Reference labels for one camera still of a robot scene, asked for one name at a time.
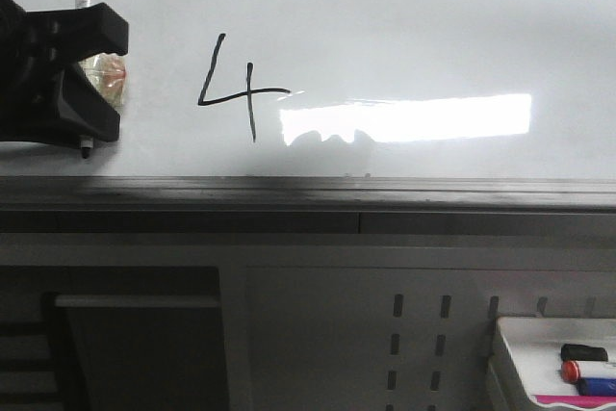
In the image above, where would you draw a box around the white plastic tray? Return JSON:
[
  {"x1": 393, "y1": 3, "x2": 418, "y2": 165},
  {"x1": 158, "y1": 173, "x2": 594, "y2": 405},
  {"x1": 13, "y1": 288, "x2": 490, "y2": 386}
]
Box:
[{"x1": 486, "y1": 317, "x2": 615, "y2": 410}]

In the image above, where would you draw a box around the grey metal pegboard panel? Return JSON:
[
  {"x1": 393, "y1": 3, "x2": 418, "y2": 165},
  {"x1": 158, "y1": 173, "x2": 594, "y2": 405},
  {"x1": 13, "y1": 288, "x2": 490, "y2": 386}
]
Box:
[{"x1": 1, "y1": 233, "x2": 615, "y2": 410}]

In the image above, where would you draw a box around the blue marker in tray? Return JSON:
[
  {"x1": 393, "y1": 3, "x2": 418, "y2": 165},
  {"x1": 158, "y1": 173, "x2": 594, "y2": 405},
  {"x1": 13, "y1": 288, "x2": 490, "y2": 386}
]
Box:
[{"x1": 577, "y1": 377, "x2": 616, "y2": 398}]

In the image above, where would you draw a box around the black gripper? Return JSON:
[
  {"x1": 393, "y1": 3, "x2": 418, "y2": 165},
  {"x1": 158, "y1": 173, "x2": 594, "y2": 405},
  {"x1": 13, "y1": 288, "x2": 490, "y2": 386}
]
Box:
[{"x1": 1, "y1": 0, "x2": 129, "y2": 145}]

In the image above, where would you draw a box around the pink object in tray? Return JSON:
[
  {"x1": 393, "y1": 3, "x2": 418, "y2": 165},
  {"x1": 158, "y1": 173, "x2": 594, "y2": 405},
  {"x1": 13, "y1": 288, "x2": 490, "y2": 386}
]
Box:
[{"x1": 533, "y1": 395, "x2": 615, "y2": 409}]

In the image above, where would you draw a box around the red capped marker in tray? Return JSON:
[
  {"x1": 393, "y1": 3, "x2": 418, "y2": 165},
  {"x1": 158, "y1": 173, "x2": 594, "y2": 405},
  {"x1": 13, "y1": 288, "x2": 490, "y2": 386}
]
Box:
[{"x1": 561, "y1": 360, "x2": 615, "y2": 384}]

